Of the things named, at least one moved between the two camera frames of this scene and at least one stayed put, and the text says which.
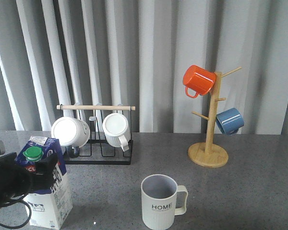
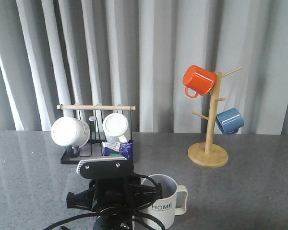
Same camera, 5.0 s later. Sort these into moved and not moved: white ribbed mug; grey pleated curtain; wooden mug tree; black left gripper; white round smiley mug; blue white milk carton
Moved: blue white milk carton; black left gripper
Not moved: grey pleated curtain; white ribbed mug; wooden mug tree; white round smiley mug
